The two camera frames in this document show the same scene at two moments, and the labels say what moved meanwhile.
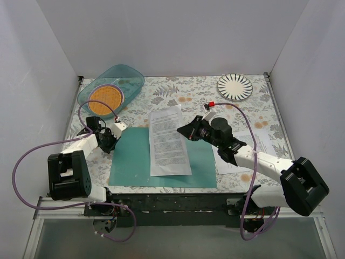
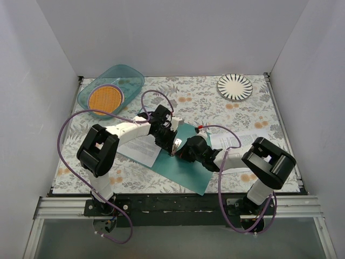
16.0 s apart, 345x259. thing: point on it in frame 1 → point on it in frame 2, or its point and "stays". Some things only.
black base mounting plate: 201,209 stays
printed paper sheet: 168,151 → 143,150
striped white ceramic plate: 235,87 stays
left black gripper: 108,141 → 167,139
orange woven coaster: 110,94 stays
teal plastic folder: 130,163 → 191,174
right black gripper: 196,128 → 187,148
